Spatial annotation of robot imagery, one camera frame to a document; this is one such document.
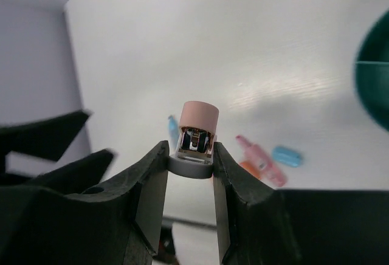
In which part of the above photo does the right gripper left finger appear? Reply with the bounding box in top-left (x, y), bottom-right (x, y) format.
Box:
top-left (1, 141), bottom-right (169, 264)

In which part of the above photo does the teal round pen holder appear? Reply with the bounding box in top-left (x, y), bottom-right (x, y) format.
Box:
top-left (354, 12), bottom-right (388, 130)

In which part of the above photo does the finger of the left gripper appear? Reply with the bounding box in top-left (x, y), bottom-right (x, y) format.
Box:
top-left (1, 149), bottom-right (115, 188)
top-left (1, 111), bottom-right (90, 161)

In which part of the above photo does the blue marker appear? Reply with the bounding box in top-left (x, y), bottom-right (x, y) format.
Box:
top-left (168, 115), bottom-right (179, 150)

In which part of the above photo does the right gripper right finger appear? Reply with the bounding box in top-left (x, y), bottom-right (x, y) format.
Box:
top-left (213, 143), bottom-right (388, 264)

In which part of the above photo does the orange highlighter cap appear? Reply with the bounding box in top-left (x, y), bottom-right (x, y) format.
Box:
top-left (239, 160), bottom-right (261, 180)

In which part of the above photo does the pink highlighter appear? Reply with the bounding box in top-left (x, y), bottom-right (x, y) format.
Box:
top-left (236, 135), bottom-right (287, 187)

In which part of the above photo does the blue eraser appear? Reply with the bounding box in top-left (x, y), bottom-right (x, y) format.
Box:
top-left (271, 146), bottom-right (303, 168)

